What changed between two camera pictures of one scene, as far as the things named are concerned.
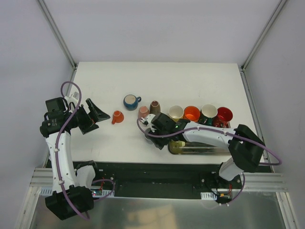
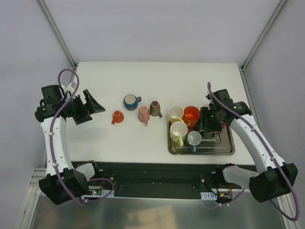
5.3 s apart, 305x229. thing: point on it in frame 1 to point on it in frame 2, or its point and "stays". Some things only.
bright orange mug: (192, 113) stays
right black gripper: (157, 142) to (209, 123)
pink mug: (143, 111) stays
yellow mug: (176, 112) stays
